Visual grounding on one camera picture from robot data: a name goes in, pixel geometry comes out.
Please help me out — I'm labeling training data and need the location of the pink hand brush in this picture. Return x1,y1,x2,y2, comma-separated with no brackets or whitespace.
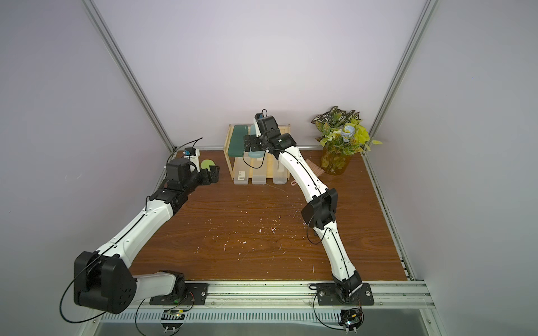
290,159,324,186

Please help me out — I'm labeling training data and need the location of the right small circuit board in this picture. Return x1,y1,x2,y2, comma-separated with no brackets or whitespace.
338,308,364,333

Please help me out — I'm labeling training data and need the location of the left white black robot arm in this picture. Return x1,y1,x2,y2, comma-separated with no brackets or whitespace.
73,155,220,314

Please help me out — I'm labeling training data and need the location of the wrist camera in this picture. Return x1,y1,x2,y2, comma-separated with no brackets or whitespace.
254,109,268,137
183,146,200,172

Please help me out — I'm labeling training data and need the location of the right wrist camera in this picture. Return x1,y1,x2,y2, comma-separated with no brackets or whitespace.
254,109,268,137

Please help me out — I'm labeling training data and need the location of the aluminium front rail frame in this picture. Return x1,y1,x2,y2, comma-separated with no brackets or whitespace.
78,280,446,335

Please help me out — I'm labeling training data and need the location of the artificial plant in glass vase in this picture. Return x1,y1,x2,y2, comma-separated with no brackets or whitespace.
311,106,382,175

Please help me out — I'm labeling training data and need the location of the wooden two-tier shelf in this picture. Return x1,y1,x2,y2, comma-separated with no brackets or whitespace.
224,124,290,185

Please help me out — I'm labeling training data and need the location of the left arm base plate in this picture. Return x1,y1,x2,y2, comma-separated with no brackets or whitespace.
149,282,209,306

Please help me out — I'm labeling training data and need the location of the light teal pencil case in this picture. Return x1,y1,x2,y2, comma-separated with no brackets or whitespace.
248,124,265,160

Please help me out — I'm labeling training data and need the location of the small circuit board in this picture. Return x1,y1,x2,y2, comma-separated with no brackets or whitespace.
161,309,186,335
338,308,364,333

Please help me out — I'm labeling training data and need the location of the clear pencil case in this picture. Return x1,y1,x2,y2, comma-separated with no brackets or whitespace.
233,157,250,185
251,158,267,185
272,159,288,185

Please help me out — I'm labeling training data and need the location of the dark green pencil case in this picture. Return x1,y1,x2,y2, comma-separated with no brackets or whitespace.
228,125,249,158

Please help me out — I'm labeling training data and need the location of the left small circuit board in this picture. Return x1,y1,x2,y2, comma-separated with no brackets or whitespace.
161,309,186,335

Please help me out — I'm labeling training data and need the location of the green shovel wooden handle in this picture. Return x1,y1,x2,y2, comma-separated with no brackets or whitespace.
200,159,215,169

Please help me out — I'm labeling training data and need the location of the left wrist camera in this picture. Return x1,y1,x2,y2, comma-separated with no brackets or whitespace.
183,146,200,172

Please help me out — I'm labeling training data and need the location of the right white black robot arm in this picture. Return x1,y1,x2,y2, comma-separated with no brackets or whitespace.
244,113,363,303

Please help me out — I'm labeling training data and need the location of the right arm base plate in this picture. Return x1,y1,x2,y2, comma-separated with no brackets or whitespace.
309,282,375,306

